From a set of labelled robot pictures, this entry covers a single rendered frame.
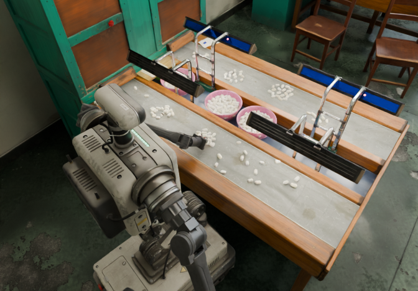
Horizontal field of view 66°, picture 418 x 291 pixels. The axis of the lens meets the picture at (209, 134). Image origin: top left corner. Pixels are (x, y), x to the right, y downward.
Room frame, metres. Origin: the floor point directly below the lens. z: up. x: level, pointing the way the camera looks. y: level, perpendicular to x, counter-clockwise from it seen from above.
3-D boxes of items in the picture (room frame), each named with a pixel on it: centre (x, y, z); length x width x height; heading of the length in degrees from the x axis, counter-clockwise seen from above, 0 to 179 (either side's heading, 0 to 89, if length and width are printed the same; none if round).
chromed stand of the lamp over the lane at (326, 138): (1.11, -0.52, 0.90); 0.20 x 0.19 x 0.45; 50
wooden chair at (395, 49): (2.82, -1.93, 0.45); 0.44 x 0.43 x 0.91; 71
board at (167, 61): (2.15, 0.40, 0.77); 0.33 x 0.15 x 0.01; 140
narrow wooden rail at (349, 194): (1.49, -0.13, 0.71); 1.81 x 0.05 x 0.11; 50
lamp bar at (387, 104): (1.48, -0.82, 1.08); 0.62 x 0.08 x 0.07; 50
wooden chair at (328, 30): (3.29, -1.28, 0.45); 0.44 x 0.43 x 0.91; 46
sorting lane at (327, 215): (1.36, -0.01, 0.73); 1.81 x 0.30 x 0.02; 50
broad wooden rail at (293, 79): (2.04, -0.59, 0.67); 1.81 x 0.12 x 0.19; 50
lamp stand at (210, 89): (2.05, -0.03, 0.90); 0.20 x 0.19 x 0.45; 50
